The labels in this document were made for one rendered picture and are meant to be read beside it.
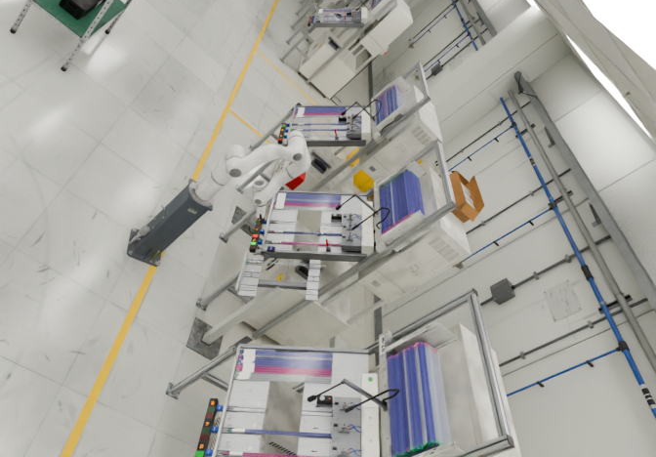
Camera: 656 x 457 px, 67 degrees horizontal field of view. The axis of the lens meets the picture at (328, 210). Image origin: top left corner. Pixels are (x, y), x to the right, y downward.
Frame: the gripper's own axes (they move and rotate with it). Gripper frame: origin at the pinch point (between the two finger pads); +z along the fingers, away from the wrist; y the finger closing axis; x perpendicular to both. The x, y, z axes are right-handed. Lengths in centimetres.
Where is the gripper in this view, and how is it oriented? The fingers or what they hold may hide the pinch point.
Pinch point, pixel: (262, 220)
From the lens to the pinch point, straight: 348.6
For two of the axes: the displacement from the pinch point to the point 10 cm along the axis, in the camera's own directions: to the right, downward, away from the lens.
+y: -0.5, 6.1, -7.9
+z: -0.2, 7.9, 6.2
